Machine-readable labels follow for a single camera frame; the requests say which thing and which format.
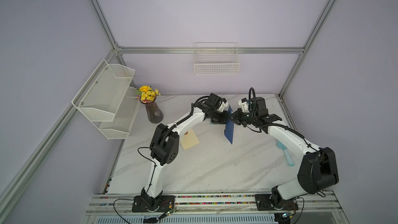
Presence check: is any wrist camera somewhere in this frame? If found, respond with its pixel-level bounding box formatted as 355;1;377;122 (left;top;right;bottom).
217;98;229;113
238;98;249;113

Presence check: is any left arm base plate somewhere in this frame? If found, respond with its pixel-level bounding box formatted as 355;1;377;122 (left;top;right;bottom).
132;188;176;213

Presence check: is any white wire wall basket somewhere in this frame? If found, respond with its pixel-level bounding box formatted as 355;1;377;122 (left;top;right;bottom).
194;42;240;75

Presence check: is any white mesh two-tier shelf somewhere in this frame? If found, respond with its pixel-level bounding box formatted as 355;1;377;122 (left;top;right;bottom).
72;60;140;140

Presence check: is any dark blue envelope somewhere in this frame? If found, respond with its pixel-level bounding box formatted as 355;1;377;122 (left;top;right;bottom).
224;106;234;144

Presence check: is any dark glass vase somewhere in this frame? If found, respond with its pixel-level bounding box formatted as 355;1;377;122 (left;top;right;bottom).
145;101;163;123

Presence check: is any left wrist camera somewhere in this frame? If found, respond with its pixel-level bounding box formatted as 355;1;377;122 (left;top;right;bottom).
217;98;229;113

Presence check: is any small light blue object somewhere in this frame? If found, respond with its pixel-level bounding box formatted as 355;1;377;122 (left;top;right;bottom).
277;140;295;167

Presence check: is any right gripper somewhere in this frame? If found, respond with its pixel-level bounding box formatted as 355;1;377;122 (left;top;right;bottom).
226;109;258;127

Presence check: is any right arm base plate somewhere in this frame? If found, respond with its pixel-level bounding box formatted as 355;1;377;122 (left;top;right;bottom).
255;194;299;211

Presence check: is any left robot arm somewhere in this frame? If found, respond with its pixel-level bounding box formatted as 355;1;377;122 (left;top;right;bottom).
141;93;229;206

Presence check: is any aluminium front rail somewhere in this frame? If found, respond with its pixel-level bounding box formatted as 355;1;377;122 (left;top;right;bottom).
83;191;349;224

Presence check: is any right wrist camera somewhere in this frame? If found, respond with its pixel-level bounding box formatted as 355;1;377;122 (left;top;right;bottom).
238;98;249;113

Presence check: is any yellow flower bouquet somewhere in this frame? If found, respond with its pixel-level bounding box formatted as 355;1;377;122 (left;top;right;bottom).
135;86;161;104

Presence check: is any cream envelope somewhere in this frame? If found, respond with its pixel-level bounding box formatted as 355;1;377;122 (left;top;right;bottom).
180;129;200;150

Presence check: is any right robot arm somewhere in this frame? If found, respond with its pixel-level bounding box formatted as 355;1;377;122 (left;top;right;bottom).
230;97;339;210

